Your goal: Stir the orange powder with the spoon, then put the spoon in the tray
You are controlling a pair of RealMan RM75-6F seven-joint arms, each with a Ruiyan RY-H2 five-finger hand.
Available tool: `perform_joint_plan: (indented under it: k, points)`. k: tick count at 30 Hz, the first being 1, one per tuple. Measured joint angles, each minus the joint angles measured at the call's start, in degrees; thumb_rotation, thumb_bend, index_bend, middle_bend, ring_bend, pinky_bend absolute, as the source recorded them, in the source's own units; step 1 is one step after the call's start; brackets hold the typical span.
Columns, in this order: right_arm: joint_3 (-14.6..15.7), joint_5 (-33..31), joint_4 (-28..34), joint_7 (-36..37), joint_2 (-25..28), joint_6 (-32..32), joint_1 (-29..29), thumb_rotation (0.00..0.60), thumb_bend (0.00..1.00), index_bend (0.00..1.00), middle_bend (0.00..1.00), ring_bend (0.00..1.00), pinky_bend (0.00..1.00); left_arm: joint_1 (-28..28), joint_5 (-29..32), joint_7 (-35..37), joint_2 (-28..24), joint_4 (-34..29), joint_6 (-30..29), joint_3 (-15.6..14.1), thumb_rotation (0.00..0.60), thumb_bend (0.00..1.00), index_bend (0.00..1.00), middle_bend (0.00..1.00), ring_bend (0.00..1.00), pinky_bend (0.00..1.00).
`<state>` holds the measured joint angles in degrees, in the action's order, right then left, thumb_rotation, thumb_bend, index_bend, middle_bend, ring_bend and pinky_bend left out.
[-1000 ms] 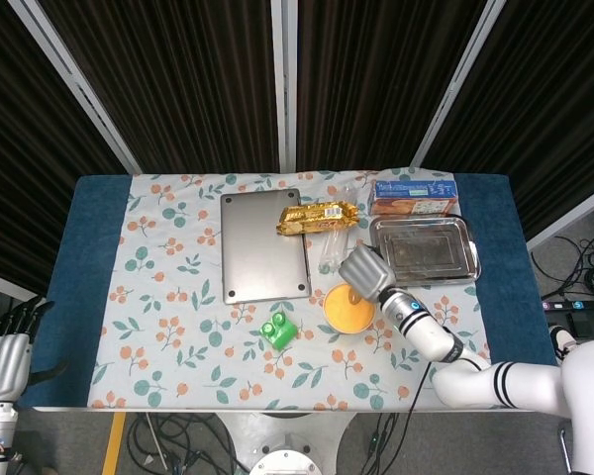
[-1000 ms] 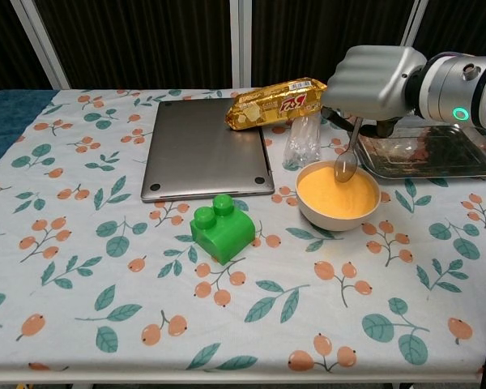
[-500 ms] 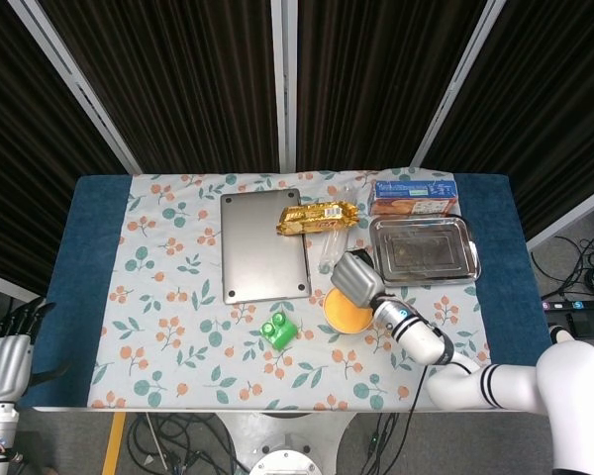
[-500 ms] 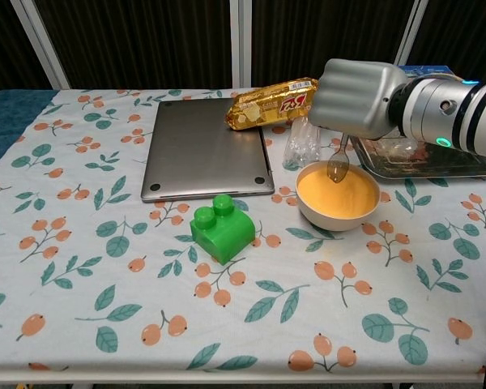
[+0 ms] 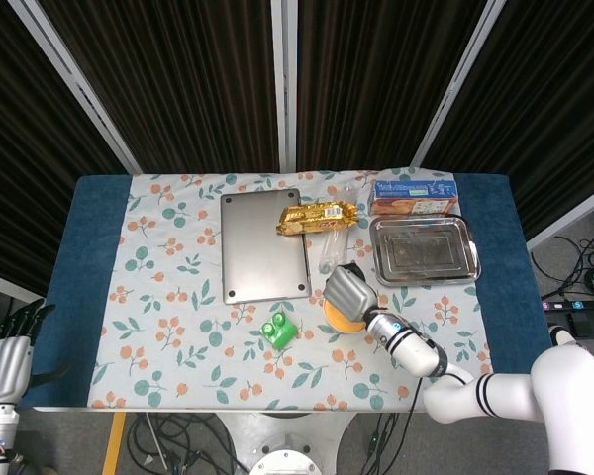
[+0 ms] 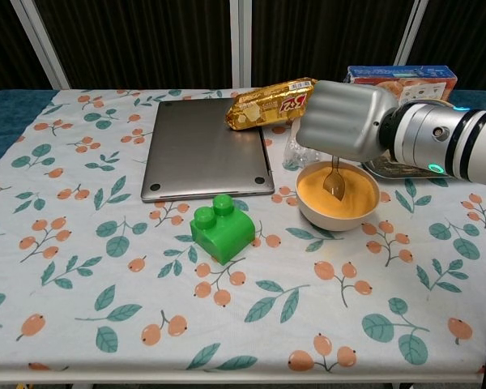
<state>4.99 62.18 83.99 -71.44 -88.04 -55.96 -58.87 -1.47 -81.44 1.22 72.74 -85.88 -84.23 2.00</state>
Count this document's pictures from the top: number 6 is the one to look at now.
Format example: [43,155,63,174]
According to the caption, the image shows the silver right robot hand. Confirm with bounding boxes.
[296,79,400,163]

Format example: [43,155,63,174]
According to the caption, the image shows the silver spoon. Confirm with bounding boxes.
[322,155,347,203]

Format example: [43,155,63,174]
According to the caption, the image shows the stainless steel tray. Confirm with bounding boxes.
[361,148,458,180]

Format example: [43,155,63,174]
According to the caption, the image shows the off-white bowl of orange powder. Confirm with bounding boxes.
[295,160,381,233]

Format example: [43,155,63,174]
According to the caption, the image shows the clear plastic bag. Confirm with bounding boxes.
[282,120,320,170]

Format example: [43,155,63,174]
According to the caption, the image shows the blue and orange food box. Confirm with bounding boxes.
[345,65,458,109]

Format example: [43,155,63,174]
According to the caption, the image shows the gold foil biscuit packet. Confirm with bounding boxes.
[225,77,318,131]

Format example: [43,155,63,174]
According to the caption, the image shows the grey closed laptop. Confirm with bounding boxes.
[140,97,276,203]

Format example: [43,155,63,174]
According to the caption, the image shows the green toy building block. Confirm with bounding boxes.
[189,194,256,267]

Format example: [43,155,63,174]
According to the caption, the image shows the floral printed tablecloth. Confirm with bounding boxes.
[0,88,486,384]

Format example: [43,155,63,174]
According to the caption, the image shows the teal table cover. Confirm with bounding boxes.
[0,89,60,175]

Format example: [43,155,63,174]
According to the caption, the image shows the white partition frame post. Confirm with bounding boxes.
[229,0,254,88]
[10,0,71,91]
[393,0,429,67]

